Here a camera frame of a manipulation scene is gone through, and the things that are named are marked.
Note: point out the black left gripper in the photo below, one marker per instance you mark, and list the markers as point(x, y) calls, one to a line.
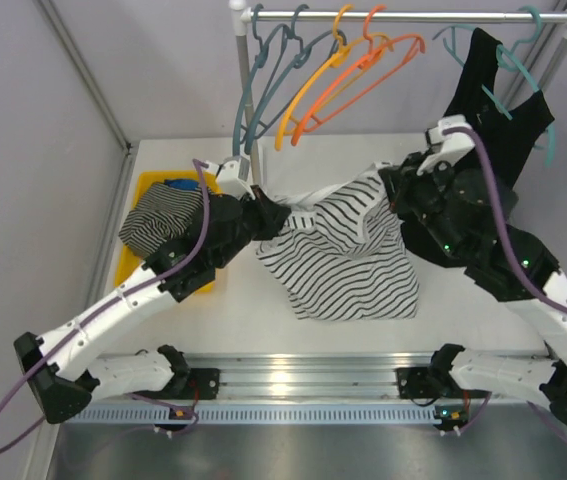
point(264, 218)

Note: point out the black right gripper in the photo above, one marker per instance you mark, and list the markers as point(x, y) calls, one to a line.
point(401, 179)

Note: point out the white black striped tank top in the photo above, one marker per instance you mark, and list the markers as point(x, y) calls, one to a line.
point(340, 255)

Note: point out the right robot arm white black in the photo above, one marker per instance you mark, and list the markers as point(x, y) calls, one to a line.
point(463, 213)

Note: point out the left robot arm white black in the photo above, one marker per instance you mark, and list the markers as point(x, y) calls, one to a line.
point(65, 368)

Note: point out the grey-blue hanger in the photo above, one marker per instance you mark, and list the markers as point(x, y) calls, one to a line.
point(246, 48)
point(294, 53)

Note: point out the grey-blue hanger outer left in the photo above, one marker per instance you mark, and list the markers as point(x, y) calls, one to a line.
point(246, 48)

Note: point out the blue garment in bin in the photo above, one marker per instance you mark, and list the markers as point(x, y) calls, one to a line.
point(183, 184)

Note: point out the dark striped garment in bin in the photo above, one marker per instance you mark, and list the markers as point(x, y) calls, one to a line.
point(161, 214)

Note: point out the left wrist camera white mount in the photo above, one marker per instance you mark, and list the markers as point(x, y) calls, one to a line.
point(233, 176)

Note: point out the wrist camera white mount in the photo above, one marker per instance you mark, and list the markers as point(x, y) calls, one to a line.
point(446, 147)
point(233, 176)

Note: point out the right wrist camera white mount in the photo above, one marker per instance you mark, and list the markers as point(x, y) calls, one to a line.
point(446, 147)

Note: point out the aluminium rail base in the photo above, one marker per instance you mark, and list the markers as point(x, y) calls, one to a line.
point(291, 378)

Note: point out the white slotted cable duct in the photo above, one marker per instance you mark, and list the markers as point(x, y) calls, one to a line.
point(260, 414)

